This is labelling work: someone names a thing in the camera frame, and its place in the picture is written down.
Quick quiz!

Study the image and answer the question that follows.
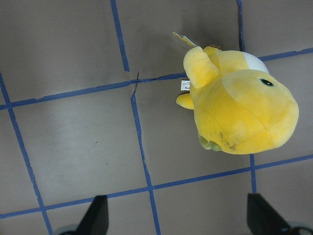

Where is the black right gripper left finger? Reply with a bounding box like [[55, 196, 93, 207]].
[[75, 195, 109, 235]]

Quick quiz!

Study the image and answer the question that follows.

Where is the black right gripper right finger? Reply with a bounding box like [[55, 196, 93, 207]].
[[246, 193, 291, 235]]

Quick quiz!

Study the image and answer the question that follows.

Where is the yellow plush dinosaur toy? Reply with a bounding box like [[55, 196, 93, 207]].
[[176, 36, 299, 154]]

